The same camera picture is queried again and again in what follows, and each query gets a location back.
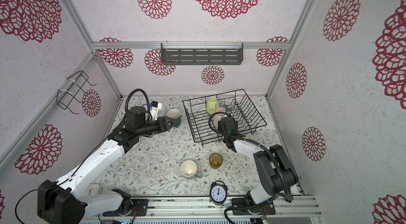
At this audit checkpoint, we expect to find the black alarm clock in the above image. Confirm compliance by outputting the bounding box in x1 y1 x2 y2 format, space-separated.
209 180 228 206

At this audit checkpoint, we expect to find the dark green mug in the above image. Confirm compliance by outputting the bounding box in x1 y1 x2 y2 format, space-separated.
167 109 181 128

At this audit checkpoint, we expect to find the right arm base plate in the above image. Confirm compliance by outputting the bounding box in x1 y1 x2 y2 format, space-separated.
231 198 276 216

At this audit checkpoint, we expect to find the black wire wall holder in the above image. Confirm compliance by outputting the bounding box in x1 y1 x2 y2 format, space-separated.
56 70 97 115

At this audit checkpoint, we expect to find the grey wall shelf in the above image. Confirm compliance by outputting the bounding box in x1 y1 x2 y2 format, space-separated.
160 43 244 66

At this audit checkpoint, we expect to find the black wire dish rack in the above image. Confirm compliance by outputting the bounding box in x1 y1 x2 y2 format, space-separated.
182 89 267 145

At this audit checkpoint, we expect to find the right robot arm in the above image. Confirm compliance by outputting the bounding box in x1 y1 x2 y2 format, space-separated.
208 116 299 206

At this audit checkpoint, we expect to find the amber glass cup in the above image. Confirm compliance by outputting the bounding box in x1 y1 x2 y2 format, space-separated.
209 153 223 169

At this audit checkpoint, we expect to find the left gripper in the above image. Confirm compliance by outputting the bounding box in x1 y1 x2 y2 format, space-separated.
137 115 179 137

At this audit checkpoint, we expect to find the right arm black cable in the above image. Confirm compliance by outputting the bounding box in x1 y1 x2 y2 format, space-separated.
208 111 294 224

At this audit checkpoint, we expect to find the cream grey-handled mug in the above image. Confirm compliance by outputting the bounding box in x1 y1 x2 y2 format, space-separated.
180 160 203 179

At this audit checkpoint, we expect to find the pink iridescent mug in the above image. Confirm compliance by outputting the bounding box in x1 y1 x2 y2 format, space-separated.
213 107 227 129

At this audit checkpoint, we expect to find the light green mug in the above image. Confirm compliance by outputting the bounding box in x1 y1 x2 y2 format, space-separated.
206 96 219 115

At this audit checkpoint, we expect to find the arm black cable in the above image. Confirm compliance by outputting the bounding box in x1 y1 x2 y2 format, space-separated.
14 88 151 224
208 111 294 224

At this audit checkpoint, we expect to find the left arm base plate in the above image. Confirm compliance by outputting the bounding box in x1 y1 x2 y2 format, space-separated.
102 199 149 217

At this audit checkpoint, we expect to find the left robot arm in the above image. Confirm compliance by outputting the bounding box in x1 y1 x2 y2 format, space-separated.
37 106 176 224

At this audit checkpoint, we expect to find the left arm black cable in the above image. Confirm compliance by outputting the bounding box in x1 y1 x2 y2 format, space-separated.
14 88 151 224

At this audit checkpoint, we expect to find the white square clock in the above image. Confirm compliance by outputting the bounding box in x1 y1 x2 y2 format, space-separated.
82 184 102 196

